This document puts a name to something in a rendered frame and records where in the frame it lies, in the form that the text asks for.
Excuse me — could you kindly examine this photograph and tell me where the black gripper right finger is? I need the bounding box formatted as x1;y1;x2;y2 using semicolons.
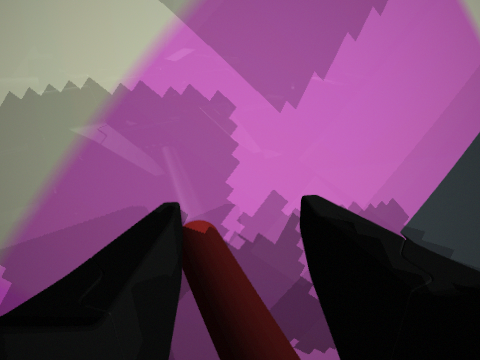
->
300;195;480;360

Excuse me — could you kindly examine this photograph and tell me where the red peg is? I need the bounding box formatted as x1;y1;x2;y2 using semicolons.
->
181;221;301;360

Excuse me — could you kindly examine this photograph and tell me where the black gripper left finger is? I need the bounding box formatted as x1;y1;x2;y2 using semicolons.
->
0;203;183;360

